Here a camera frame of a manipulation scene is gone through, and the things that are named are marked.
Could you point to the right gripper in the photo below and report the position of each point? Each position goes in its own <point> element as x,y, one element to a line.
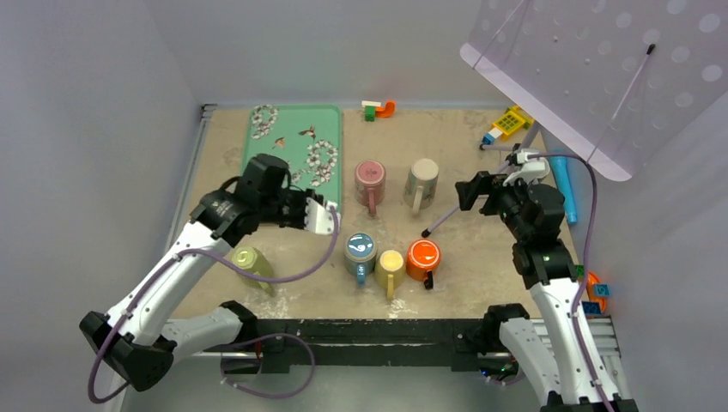
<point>484,184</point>

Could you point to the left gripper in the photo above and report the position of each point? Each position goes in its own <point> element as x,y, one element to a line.
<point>302,197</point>

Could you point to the light green mug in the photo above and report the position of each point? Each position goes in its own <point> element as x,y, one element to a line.
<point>252,260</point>

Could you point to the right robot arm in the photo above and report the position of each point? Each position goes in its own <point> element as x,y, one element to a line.
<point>569,374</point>

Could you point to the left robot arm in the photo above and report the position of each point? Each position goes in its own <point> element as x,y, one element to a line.
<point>138,338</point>

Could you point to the beige floral mug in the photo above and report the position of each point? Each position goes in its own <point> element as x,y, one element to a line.
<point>421,185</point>

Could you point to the orange mug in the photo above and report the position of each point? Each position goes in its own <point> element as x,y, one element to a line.
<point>422,260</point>

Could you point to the pink mug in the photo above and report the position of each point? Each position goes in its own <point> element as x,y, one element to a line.
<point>370,178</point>

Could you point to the yellow mug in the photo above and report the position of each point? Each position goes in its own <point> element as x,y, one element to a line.
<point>390,272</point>

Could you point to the blue mug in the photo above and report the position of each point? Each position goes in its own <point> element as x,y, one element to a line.
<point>360,253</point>

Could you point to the green floral tray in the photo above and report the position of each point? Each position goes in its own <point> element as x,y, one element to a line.
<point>307,137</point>

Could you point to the blue cylinder toy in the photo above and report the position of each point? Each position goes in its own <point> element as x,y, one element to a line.
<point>559,170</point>

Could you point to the orange green block toy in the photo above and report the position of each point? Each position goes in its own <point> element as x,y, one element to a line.
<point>374,109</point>

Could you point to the perforated white panel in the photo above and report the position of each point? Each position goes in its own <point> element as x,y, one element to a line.
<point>614,81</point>

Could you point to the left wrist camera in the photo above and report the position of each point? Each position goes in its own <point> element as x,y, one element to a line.
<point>321,217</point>

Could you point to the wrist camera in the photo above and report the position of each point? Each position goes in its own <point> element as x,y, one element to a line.
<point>529,166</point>
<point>321,217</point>

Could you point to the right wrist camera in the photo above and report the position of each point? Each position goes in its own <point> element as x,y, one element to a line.
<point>529,166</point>

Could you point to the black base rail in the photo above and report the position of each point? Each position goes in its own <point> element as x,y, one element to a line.
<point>460,344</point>

